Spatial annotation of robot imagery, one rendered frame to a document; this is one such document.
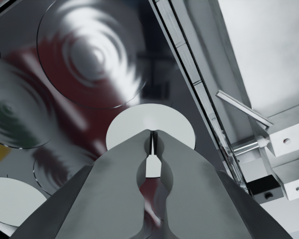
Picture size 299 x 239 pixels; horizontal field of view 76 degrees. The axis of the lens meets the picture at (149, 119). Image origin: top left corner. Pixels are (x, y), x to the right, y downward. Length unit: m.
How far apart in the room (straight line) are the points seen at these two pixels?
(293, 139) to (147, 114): 0.16
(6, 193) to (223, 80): 0.33
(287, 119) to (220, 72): 0.10
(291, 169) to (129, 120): 0.21
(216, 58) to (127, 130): 0.15
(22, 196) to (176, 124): 0.23
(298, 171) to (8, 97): 0.34
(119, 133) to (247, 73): 0.15
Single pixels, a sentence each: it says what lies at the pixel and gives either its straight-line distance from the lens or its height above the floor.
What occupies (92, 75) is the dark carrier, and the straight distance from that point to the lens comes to 0.19.
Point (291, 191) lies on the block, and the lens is 0.31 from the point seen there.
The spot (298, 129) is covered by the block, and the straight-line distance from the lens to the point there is 0.25.
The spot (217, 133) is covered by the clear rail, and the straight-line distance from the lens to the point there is 0.22.
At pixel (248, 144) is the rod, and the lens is 0.25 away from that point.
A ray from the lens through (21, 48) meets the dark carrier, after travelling 0.21.
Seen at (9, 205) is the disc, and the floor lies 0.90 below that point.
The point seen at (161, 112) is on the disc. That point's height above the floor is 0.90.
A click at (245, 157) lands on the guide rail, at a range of 0.33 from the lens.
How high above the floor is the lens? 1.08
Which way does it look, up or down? 62 degrees down
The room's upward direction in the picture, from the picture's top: 179 degrees counter-clockwise
